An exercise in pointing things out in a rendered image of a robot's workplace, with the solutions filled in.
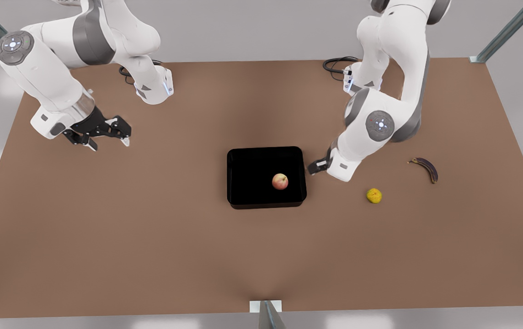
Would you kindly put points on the red-yellow apple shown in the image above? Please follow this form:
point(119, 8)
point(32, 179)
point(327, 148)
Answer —
point(280, 181)

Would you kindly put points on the black storage box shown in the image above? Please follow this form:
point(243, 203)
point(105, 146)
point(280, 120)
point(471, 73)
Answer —
point(252, 183)

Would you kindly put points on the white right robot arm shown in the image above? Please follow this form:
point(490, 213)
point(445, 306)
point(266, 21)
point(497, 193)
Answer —
point(51, 55)

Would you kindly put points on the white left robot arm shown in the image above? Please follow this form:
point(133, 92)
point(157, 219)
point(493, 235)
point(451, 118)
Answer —
point(394, 82)

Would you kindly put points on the yellow lemon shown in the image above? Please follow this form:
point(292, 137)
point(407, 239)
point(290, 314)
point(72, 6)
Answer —
point(374, 195)

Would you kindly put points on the dark purple overripe banana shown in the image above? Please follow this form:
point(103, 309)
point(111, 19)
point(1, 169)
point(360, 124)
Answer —
point(429, 167)

